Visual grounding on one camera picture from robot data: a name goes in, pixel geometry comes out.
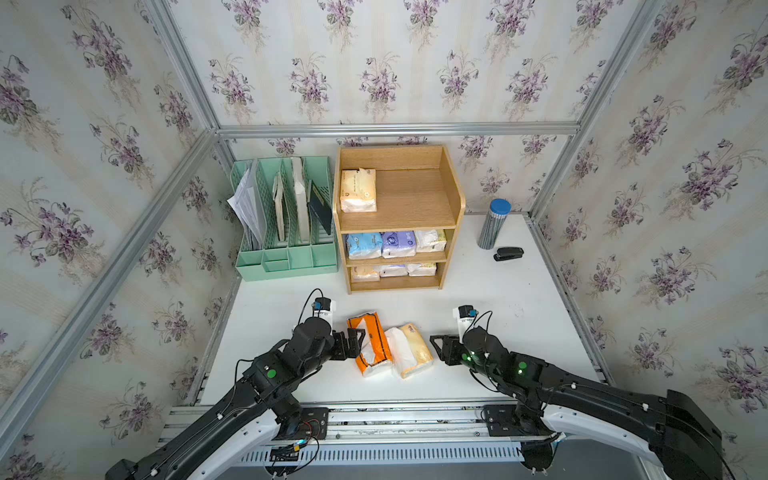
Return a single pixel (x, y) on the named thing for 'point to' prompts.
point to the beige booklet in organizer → (278, 197)
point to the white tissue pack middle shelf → (429, 241)
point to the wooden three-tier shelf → (396, 209)
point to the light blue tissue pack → (364, 245)
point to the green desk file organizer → (286, 221)
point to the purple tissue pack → (398, 244)
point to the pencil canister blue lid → (498, 210)
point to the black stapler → (507, 253)
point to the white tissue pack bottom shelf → (421, 269)
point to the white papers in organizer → (247, 201)
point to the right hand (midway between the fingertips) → (437, 341)
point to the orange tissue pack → (375, 359)
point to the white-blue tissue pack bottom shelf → (394, 270)
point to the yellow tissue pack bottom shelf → (365, 273)
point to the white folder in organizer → (302, 200)
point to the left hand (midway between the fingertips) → (356, 337)
